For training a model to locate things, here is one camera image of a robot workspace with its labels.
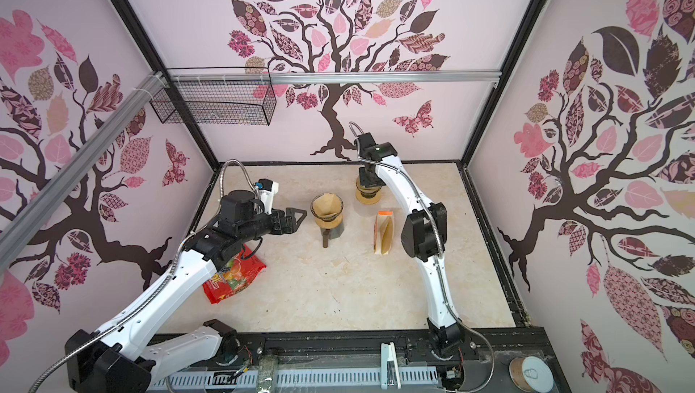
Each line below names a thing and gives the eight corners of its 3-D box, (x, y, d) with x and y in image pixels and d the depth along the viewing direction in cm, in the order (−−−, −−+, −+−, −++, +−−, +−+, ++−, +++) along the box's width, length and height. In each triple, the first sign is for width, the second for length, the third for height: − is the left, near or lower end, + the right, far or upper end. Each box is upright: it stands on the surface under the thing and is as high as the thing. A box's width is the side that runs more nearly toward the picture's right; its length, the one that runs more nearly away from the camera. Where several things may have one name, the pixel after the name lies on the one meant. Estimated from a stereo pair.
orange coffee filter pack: (373, 254, 95) (375, 241, 87) (372, 226, 102) (373, 211, 94) (393, 254, 95) (396, 241, 87) (390, 226, 102) (393, 211, 94)
